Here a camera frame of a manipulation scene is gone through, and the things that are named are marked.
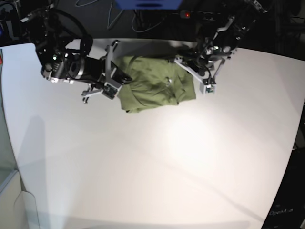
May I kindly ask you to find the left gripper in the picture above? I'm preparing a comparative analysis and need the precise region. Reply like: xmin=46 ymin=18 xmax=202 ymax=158
xmin=173 ymin=49 xmax=225 ymax=83

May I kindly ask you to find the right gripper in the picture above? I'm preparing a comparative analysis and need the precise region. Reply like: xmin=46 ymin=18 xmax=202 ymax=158
xmin=81 ymin=40 xmax=132 ymax=103

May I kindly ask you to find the green T-shirt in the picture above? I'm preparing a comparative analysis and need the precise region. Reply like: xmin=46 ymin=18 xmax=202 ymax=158
xmin=115 ymin=56 xmax=196 ymax=113

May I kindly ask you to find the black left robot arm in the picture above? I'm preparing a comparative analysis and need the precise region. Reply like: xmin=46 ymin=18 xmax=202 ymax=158
xmin=173 ymin=0 xmax=268 ymax=86

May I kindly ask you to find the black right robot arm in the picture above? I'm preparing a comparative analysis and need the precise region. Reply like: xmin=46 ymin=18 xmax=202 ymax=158
xmin=14 ymin=0 xmax=132 ymax=104

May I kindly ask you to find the black power strip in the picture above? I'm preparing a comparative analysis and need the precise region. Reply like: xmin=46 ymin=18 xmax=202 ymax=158
xmin=178 ymin=10 xmax=221 ymax=21

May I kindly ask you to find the blue box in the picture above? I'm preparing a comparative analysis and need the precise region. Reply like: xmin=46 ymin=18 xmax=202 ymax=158
xmin=115 ymin=0 xmax=182 ymax=10

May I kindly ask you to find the black OpenArm case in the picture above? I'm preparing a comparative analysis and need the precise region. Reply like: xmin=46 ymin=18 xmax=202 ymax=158
xmin=262 ymin=148 xmax=305 ymax=229

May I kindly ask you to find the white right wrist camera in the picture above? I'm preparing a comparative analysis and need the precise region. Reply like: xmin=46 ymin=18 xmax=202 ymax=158
xmin=102 ymin=84 xmax=118 ymax=100

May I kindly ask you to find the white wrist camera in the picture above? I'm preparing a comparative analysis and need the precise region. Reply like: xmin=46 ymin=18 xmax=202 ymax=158
xmin=200 ymin=81 xmax=217 ymax=95
xmin=102 ymin=84 xmax=118 ymax=100

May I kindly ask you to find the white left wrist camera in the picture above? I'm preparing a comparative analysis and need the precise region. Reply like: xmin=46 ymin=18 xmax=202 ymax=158
xmin=200 ymin=81 xmax=217 ymax=95

